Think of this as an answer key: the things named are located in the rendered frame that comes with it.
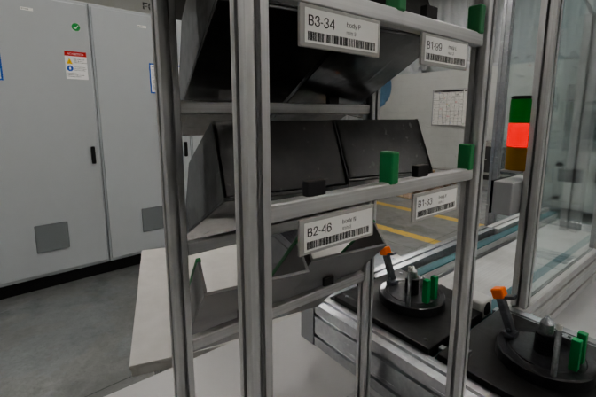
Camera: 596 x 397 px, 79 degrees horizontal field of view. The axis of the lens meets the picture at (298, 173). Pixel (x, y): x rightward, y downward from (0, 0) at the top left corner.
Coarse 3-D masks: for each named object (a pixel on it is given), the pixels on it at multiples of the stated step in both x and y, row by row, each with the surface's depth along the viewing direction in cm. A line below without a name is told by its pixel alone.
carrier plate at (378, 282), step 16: (400, 272) 94; (448, 288) 85; (352, 304) 78; (448, 304) 78; (384, 320) 72; (400, 320) 72; (416, 320) 72; (432, 320) 72; (448, 320) 72; (480, 320) 75; (400, 336) 68; (416, 336) 67; (432, 336) 67; (448, 336) 67; (432, 352) 64
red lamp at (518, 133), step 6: (510, 126) 76; (516, 126) 75; (522, 126) 74; (528, 126) 74; (510, 132) 76; (516, 132) 75; (522, 132) 74; (528, 132) 74; (510, 138) 76; (516, 138) 75; (522, 138) 74; (528, 138) 74; (510, 144) 76; (516, 144) 75; (522, 144) 74
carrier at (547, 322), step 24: (480, 336) 67; (504, 336) 63; (528, 336) 64; (552, 336) 58; (576, 336) 57; (480, 360) 60; (504, 360) 59; (528, 360) 57; (552, 360) 54; (576, 360) 54; (480, 384) 56; (504, 384) 55; (528, 384) 55; (552, 384) 54; (576, 384) 53
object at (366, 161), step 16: (336, 128) 41; (352, 128) 42; (368, 128) 43; (384, 128) 44; (400, 128) 45; (416, 128) 46; (352, 144) 41; (368, 144) 42; (384, 144) 43; (400, 144) 44; (416, 144) 46; (352, 160) 40; (368, 160) 41; (400, 160) 44; (416, 160) 45; (352, 176) 40; (368, 176) 56; (400, 176) 43
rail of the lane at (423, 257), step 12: (480, 228) 134; (492, 228) 134; (444, 240) 121; (456, 240) 121; (480, 240) 129; (420, 252) 111; (432, 252) 111; (444, 252) 114; (384, 264) 102; (396, 264) 103; (408, 264) 102; (420, 264) 106; (348, 288) 88; (312, 312) 81; (312, 324) 81; (312, 336) 82
